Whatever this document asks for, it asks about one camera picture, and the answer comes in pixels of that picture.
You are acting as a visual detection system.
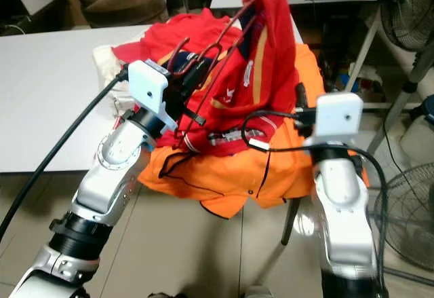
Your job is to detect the orange polo shirt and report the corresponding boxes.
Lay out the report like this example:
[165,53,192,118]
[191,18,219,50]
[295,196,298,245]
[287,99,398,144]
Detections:
[139,43,370,219]

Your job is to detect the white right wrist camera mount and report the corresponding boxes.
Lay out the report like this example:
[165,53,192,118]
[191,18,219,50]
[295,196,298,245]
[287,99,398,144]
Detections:
[304,92,364,164]

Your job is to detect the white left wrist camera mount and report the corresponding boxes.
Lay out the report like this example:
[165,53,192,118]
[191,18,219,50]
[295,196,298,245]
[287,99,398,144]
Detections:
[127,59,170,132]

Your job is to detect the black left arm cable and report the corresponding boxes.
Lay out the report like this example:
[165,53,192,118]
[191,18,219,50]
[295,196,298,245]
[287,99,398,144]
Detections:
[0,67,130,238]

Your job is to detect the white table black legs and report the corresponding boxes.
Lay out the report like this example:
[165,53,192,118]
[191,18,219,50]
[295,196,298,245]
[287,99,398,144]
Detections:
[0,23,313,248]

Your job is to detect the dark red hanger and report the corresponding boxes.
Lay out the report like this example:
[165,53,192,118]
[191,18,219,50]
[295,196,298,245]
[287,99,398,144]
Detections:
[166,0,262,139]

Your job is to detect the black standing fan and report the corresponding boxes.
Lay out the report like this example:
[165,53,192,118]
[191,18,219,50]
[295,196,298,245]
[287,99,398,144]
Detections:
[378,0,434,136]

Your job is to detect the brown armchair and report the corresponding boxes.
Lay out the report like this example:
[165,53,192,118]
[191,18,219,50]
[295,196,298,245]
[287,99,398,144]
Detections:
[64,0,169,29]

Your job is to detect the grey right robot foot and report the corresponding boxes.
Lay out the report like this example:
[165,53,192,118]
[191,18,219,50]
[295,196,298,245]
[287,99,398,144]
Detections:
[244,285,276,298]

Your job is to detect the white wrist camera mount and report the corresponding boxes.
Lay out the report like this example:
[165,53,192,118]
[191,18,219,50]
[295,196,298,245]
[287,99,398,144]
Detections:
[127,59,170,132]
[304,92,364,164]

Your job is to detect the black floor fan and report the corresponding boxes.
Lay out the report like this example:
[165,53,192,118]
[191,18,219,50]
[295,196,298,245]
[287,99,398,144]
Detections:
[373,162,434,272]

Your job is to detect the cream white garment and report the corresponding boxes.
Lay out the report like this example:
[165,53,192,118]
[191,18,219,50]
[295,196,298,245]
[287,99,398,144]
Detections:
[94,43,136,102]

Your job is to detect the red sports jersey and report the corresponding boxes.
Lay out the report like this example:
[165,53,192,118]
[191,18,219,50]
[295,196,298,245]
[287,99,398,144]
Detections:
[112,0,309,156]

